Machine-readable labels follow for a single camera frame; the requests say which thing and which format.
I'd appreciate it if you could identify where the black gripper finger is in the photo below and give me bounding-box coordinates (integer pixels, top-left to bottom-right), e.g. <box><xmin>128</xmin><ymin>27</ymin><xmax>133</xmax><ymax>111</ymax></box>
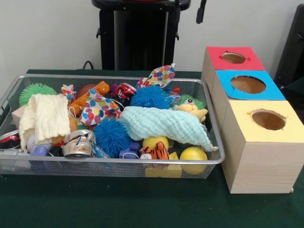
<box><xmin>196</xmin><ymin>0</ymin><xmax>208</xmax><ymax>25</ymax></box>

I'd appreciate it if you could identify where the colourful dotted cloth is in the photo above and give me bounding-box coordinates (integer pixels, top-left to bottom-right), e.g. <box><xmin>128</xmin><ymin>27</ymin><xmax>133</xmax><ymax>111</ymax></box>
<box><xmin>135</xmin><ymin>63</ymin><xmax>176</xmax><ymax>90</ymax></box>
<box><xmin>77</xmin><ymin>88</ymin><xmax>122</xmax><ymax>126</ymax></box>

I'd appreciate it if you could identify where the wooden box with three holes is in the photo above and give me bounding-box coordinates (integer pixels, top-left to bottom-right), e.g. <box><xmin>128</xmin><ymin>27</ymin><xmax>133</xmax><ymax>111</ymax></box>
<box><xmin>200</xmin><ymin>46</ymin><xmax>304</xmax><ymax>194</ymax></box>

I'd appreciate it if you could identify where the shallow clear mesh bin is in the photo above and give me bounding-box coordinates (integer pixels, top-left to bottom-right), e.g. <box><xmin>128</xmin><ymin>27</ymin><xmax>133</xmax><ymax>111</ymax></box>
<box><xmin>0</xmin><ymin>73</ymin><xmax>226</xmax><ymax>180</ymax></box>

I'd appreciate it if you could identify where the green spiky monster toy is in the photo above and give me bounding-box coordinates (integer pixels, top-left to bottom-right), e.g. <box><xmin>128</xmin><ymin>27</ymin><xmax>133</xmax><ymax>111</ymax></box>
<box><xmin>175</xmin><ymin>94</ymin><xmax>205</xmax><ymax>110</ymax></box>

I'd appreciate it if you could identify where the black upright panel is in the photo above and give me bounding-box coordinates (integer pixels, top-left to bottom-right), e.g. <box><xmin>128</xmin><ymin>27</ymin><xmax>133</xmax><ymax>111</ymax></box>
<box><xmin>274</xmin><ymin>3</ymin><xmax>304</xmax><ymax>83</ymax></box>

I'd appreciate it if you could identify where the blue spiky rubber ball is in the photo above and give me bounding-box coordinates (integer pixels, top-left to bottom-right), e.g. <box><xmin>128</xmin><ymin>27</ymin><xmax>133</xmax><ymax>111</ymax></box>
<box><xmin>130</xmin><ymin>85</ymin><xmax>170</xmax><ymax>110</ymax></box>
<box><xmin>93</xmin><ymin>118</ymin><xmax>132</xmax><ymax>159</ymax></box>

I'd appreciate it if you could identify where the light blue waffle cloth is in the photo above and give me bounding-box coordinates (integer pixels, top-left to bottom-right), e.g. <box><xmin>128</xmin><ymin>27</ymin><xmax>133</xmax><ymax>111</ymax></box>
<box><xmin>119</xmin><ymin>106</ymin><xmax>219</xmax><ymax>152</ymax></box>

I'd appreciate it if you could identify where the dark green table cloth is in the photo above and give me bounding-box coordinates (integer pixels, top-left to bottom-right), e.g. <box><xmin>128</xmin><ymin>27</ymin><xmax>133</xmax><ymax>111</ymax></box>
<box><xmin>284</xmin><ymin>76</ymin><xmax>304</xmax><ymax>112</ymax></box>
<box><xmin>0</xmin><ymin>68</ymin><xmax>304</xmax><ymax>228</ymax></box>

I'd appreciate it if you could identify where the yellow smooth ball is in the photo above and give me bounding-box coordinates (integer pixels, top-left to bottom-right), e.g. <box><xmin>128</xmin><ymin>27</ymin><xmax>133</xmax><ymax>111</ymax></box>
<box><xmin>180</xmin><ymin>146</ymin><xmax>209</xmax><ymax>176</ymax></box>

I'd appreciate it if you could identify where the orange tiger plush toy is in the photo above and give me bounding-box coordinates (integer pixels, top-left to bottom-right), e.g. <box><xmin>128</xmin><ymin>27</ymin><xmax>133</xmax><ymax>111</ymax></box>
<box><xmin>139</xmin><ymin>142</ymin><xmax>170</xmax><ymax>160</ymax></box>

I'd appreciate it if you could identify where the green spiky rubber ball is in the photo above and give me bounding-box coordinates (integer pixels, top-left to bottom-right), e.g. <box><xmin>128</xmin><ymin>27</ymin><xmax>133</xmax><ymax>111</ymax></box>
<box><xmin>18</xmin><ymin>83</ymin><xmax>57</xmax><ymax>107</ymax></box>

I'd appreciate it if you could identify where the cream waffle cloth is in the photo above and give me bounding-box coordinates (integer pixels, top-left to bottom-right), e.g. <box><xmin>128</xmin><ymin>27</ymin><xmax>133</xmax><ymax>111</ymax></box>
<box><xmin>18</xmin><ymin>93</ymin><xmax>71</xmax><ymax>150</ymax></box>

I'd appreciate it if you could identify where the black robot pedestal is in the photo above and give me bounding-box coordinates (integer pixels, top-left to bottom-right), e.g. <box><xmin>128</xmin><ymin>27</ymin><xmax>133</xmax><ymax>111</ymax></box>
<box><xmin>91</xmin><ymin>0</ymin><xmax>192</xmax><ymax>71</ymax></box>

